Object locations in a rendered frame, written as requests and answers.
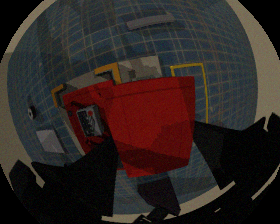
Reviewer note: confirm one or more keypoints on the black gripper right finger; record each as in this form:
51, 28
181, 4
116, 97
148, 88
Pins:
225, 149

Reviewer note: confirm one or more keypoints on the grey flat rectangular panel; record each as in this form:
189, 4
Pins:
50, 141

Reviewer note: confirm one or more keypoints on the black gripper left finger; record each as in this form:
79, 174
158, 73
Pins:
90, 179

